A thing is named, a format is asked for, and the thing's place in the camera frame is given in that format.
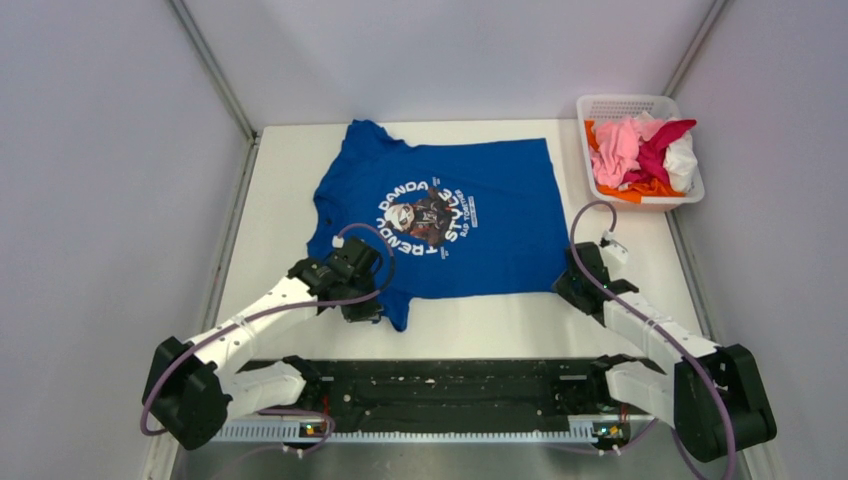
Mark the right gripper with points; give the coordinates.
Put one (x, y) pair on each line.
(563, 288)

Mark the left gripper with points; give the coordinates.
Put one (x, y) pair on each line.
(366, 311)

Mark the blue printed t-shirt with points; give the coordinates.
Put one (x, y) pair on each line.
(461, 220)

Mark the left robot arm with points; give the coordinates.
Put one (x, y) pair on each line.
(195, 386)

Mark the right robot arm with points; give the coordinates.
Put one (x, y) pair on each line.
(711, 396)

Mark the orange t-shirt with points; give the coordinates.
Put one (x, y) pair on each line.
(637, 192)

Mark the pink t-shirt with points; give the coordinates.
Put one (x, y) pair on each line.
(614, 146)

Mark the magenta t-shirt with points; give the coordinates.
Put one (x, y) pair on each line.
(652, 152)

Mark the white t-shirt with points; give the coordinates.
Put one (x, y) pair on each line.
(680, 163)

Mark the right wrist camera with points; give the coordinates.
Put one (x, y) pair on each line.
(612, 251)

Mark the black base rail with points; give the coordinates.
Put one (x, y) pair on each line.
(441, 396)

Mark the white slotted cable duct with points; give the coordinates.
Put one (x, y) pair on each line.
(298, 432)

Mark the right corner aluminium post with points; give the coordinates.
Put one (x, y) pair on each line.
(701, 36)

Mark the corner aluminium post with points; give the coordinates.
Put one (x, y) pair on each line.
(701, 36)
(212, 68)

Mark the left corner aluminium post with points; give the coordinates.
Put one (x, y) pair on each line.
(212, 68)

